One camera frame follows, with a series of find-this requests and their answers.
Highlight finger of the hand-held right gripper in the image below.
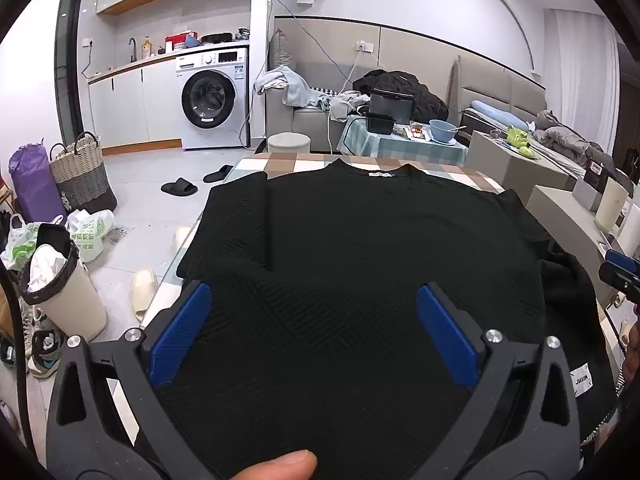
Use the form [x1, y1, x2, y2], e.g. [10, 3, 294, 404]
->
[598, 262, 640, 306]
[604, 248, 640, 274]

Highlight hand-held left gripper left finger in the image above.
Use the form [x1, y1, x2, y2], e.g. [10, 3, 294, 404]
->
[45, 281, 216, 480]

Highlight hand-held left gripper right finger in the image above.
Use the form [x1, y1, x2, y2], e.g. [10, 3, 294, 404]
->
[415, 281, 582, 480]

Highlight black t-shirt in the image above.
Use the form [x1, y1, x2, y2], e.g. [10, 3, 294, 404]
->
[132, 157, 551, 480]

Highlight person's left hand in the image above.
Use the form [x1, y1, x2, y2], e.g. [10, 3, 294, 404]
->
[220, 450, 319, 480]

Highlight black garment with white label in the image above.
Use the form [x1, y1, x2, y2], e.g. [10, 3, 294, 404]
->
[495, 190, 621, 441]

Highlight beige slipper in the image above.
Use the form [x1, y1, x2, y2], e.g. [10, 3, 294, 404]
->
[130, 268, 160, 323]

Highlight low cardboard box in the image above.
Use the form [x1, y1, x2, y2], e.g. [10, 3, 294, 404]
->
[525, 185, 640, 261]

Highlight small black labelled box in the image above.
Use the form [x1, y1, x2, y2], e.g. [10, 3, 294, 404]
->
[582, 157, 616, 189]

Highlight white trash bin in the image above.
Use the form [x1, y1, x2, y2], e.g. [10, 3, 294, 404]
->
[17, 224, 108, 343]

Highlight green and white plastic bag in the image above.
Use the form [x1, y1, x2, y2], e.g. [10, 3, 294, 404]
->
[0, 214, 42, 271]
[65, 208, 116, 263]

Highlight grey blanket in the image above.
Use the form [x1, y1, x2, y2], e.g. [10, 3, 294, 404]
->
[532, 110, 606, 163]

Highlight white sneaker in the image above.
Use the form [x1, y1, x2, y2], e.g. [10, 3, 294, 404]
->
[27, 330, 64, 379]

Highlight large cardboard box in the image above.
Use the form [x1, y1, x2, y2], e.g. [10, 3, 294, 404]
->
[465, 131, 583, 193]

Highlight yellow-green toy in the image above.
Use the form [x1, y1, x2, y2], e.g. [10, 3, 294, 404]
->
[506, 125, 539, 159]

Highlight woven laundry basket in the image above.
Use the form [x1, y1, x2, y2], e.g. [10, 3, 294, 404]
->
[48, 131, 118, 215]

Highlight light blue pillow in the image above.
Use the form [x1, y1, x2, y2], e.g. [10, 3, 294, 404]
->
[470, 100, 531, 131]

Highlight teal checked side table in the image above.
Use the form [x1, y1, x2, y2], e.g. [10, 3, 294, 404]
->
[336, 115, 471, 166]

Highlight white curtain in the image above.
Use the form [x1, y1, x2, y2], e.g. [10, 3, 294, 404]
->
[542, 7, 621, 126]

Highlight blue bowl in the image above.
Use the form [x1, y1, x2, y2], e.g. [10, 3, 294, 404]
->
[429, 119, 464, 144]

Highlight purple bag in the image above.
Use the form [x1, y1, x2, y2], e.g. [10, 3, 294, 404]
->
[8, 140, 66, 223]

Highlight round white stool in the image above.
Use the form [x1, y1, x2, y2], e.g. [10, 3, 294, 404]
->
[267, 132, 312, 156]

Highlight small black container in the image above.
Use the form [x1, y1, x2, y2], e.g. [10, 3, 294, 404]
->
[364, 113, 396, 135]

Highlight large black box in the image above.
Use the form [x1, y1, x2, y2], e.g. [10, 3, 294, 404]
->
[369, 88, 417, 125]

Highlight white kitchen counter cabinets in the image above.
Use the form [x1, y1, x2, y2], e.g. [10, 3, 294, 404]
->
[87, 52, 183, 156]

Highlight white washing machine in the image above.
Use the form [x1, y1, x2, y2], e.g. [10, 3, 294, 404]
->
[174, 47, 250, 151]

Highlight grey sofa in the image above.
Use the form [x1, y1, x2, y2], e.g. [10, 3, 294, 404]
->
[265, 27, 371, 154]

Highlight black jacket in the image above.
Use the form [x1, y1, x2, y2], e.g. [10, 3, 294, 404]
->
[352, 70, 449, 123]

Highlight light blue cloth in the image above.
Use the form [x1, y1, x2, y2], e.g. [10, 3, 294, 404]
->
[254, 65, 317, 109]

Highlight red basket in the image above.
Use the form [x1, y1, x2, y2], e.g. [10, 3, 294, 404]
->
[165, 32, 198, 52]

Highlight black cable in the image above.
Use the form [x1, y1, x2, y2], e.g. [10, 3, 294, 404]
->
[0, 260, 42, 461]

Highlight white cable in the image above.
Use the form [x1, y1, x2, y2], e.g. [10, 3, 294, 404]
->
[326, 52, 362, 154]

